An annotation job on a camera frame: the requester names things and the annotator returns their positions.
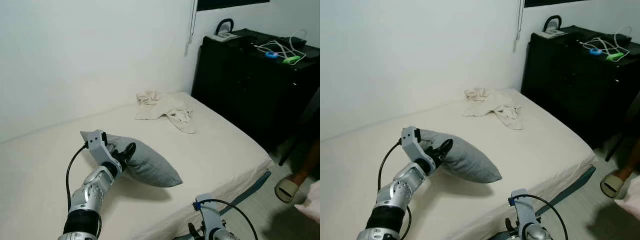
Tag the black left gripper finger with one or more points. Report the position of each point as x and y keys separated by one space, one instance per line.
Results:
x=446 y=147
x=128 y=150

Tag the grey pillow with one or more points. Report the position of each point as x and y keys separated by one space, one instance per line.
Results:
x=470 y=162
x=150 y=167

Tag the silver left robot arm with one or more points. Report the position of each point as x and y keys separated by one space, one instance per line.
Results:
x=90 y=192
x=400 y=192

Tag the crumpled cream cloth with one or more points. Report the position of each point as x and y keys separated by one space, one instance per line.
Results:
x=492 y=105
x=165 y=107

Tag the cream bed mattress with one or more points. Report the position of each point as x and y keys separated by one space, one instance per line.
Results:
x=540 y=145
x=210 y=150

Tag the beige slipper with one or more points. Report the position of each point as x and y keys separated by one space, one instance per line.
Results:
x=612 y=185
x=286 y=190

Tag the person leg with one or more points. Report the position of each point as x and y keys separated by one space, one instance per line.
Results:
x=310 y=165
x=631 y=160

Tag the black dresser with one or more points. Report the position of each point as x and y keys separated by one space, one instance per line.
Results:
x=240 y=85
x=565 y=85

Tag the white blind wand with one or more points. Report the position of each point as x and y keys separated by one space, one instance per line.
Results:
x=191 y=25
x=518 y=25

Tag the white flat device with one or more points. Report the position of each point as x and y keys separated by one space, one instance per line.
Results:
x=222 y=36
x=549 y=33

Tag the green plastic clip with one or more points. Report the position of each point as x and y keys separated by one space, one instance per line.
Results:
x=615 y=56
x=291 y=59

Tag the dark window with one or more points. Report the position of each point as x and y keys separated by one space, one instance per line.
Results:
x=555 y=2
x=230 y=4

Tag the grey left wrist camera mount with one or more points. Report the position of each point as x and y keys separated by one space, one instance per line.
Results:
x=415 y=145
x=100 y=150

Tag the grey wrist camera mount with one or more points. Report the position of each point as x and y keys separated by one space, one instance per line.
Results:
x=210 y=215
x=100 y=150
x=415 y=145
x=522 y=210

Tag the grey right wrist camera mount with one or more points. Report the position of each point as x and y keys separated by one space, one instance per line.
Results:
x=210 y=215
x=522 y=210

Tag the blue-grey bed frame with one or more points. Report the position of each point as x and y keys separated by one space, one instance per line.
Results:
x=250 y=187
x=570 y=187

